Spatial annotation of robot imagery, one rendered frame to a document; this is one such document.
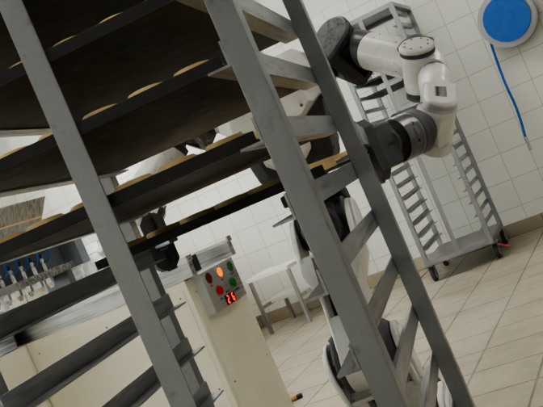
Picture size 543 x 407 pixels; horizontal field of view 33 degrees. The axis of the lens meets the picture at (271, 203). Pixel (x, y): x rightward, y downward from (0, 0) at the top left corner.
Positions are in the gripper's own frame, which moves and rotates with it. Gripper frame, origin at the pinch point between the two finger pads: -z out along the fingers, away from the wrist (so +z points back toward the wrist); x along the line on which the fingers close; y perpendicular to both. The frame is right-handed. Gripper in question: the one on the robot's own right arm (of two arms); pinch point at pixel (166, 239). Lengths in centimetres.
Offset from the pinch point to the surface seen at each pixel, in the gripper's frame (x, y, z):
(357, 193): -25, 344, 391
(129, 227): 4.6, -10.0, -9.1
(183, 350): -20.1, -10.6, -10.7
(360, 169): -2.2, 20.8, -39.8
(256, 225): -19, 294, 466
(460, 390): -44, 22, -40
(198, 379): -26.4, -9.4, -9.1
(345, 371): -21, -24, -80
